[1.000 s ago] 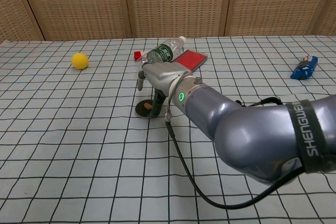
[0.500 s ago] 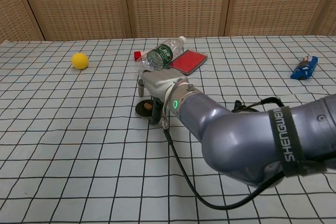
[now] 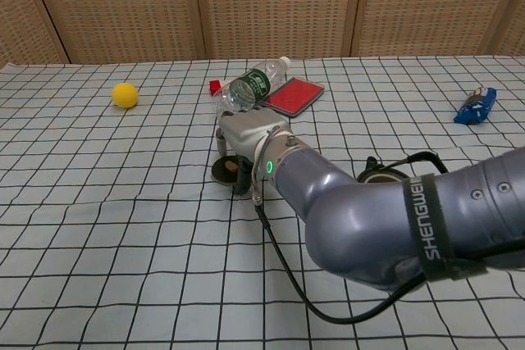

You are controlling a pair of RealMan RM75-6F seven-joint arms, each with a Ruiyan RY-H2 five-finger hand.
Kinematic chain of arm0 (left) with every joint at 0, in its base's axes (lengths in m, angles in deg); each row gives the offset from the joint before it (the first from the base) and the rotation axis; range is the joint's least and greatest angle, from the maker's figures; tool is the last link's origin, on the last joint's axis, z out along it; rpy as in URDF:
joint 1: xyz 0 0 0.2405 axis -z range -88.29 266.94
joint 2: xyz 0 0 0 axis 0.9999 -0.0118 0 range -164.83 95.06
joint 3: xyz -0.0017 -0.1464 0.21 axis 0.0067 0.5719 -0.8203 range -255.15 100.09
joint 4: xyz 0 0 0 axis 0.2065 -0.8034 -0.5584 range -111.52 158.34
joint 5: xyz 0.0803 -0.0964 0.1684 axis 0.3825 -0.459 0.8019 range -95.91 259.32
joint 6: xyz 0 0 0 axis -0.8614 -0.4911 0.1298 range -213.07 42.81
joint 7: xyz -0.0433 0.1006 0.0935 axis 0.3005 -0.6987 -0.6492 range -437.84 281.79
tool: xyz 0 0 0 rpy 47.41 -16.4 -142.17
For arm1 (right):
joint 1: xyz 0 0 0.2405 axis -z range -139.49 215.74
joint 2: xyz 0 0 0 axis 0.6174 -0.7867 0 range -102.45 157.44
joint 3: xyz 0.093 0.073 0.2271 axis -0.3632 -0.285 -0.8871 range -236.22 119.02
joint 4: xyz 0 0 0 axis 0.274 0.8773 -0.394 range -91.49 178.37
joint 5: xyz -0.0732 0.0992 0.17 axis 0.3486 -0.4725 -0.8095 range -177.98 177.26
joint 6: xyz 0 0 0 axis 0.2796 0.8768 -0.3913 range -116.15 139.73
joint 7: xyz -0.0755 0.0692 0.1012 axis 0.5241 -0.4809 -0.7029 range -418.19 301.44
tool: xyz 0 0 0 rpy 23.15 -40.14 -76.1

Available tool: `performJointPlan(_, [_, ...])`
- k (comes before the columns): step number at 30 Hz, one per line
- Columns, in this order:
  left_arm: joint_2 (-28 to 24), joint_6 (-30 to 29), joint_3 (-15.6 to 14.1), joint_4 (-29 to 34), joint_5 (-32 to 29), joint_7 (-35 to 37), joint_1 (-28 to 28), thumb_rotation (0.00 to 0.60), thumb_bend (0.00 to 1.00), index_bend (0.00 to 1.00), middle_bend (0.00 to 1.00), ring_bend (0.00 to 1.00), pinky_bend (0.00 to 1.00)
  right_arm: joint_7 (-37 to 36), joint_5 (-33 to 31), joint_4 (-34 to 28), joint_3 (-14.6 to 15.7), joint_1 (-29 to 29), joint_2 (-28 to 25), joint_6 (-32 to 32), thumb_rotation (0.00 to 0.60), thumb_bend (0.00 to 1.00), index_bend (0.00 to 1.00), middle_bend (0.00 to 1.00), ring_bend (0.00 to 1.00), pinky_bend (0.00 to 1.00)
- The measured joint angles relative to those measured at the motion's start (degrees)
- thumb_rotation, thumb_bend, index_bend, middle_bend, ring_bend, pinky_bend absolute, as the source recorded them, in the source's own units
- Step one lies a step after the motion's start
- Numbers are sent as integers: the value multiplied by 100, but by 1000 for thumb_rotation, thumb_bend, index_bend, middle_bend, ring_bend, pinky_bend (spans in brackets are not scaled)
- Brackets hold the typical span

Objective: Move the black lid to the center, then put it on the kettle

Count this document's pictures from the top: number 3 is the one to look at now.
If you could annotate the blue snack packet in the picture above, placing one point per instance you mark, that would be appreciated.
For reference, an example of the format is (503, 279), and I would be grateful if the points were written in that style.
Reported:
(476, 108)

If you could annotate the clear plastic bottle green label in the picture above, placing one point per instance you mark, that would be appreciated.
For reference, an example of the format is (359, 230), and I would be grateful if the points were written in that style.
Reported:
(246, 89)

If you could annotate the light blue checked tablecloth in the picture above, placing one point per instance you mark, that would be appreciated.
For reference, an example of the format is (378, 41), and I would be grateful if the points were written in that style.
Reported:
(123, 276)

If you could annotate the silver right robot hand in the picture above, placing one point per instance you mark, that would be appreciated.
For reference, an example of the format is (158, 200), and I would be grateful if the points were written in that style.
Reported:
(250, 128)

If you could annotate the woven folding screen wooden frame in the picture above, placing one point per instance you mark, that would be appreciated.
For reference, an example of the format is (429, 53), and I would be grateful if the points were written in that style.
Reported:
(279, 5)

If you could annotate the small red block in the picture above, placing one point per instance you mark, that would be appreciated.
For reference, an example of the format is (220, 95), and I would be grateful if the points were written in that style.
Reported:
(215, 87)

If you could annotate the red ink pad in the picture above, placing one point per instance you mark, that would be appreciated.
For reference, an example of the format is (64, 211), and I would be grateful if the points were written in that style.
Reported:
(293, 96)

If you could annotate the yellow foam ball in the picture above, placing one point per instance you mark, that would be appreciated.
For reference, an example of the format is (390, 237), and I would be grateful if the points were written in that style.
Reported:
(125, 96)

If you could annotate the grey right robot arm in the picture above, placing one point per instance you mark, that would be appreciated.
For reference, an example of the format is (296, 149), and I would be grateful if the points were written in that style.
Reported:
(348, 210)

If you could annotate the black lid with brown knob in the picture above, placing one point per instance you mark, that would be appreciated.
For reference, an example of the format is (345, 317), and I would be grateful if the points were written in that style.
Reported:
(221, 169)

